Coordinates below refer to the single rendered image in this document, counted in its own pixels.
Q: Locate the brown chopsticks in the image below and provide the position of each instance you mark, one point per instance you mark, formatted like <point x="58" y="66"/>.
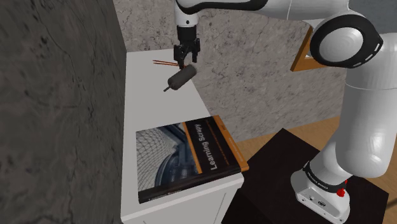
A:
<point x="166" y="63"/>

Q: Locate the white cabinet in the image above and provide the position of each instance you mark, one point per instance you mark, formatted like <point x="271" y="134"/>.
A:
<point x="161" y="102"/>

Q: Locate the dark robot stand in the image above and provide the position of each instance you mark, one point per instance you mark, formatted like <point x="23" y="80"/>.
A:
<point x="279" y="183"/>

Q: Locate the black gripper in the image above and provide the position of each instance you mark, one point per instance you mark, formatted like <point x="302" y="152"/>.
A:
<point x="187" y="36"/>

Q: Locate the orange wooden frame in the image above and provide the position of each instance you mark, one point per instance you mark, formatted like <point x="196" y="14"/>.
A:
<point x="305" y="59"/>

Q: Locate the dark grey rolling pin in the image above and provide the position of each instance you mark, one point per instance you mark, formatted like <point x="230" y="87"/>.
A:
<point x="181" y="77"/>

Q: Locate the black and orange book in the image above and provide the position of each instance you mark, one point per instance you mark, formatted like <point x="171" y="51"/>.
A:
<point x="186" y="158"/>

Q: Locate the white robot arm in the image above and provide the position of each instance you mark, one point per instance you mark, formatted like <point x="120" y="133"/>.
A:
<point x="359" y="118"/>

